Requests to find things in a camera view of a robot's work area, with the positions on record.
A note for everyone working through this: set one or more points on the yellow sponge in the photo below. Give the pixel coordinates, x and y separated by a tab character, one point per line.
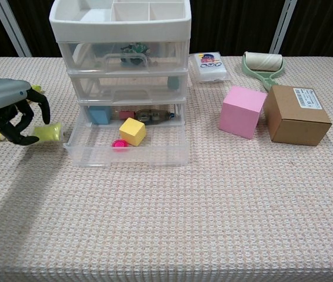
50	132

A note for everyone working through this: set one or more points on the clear drawer with toys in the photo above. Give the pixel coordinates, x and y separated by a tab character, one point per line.
154	155

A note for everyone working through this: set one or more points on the clear drawer with green toy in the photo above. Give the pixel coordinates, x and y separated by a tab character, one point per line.
96	53

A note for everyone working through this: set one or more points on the white round item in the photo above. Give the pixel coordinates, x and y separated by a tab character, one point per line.
79	53

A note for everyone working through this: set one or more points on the blue block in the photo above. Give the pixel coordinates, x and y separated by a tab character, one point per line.
99	115

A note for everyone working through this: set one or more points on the small red block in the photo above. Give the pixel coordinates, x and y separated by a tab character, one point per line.
126	115

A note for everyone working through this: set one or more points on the small pink round toy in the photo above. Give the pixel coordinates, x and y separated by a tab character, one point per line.
120	145

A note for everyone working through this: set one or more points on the yellow cube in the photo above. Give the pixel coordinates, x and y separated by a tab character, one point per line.
132	132

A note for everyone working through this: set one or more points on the green black toy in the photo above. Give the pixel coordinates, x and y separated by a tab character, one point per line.
134	51

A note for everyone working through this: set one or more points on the brown black gadget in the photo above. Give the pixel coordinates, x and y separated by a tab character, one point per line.
153	116

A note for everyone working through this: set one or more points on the teal small item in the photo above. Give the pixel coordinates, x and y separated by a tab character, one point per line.
173	83

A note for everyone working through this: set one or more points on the white packet with cartoon print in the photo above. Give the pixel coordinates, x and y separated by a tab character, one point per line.
210	69

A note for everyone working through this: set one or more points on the beige woven tablecloth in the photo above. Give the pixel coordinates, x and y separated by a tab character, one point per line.
184	211

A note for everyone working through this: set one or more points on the pink cube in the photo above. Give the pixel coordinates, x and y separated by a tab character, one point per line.
238	117

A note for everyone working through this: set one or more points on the green lint roller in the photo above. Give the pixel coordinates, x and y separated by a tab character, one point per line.
265	63

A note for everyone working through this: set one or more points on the brown cardboard box with label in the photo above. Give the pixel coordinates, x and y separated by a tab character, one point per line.
290	117

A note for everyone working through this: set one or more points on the grey metal post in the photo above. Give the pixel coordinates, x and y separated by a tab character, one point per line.
12	29
284	28

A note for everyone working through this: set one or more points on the white divider trays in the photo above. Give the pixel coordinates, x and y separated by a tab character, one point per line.
119	28

